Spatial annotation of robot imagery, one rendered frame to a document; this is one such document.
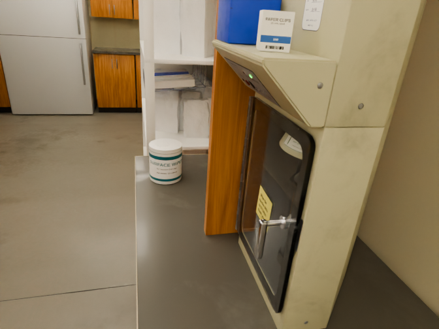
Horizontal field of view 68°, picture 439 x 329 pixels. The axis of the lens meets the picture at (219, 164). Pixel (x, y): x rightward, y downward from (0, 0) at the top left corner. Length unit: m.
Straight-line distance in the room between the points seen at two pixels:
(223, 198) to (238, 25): 0.50
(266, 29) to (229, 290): 0.61
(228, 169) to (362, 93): 0.49
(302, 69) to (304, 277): 0.40
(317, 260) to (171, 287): 0.37
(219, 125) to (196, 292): 0.43
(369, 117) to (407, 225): 0.53
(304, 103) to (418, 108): 0.54
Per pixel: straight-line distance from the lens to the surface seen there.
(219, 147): 0.88
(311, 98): 0.50
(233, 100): 0.85
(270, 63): 0.46
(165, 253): 0.96
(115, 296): 2.18
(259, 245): 0.66
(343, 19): 0.52
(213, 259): 0.94
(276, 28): 0.56
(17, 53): 5.58
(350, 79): 0.53
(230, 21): 0.66
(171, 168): 1.26
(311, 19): 0.60
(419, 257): 1.04
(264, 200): 0.73
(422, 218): 1.01
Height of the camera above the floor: 1.56
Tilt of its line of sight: 24 degrees down
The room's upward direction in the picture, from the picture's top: 4 degrees clockwise
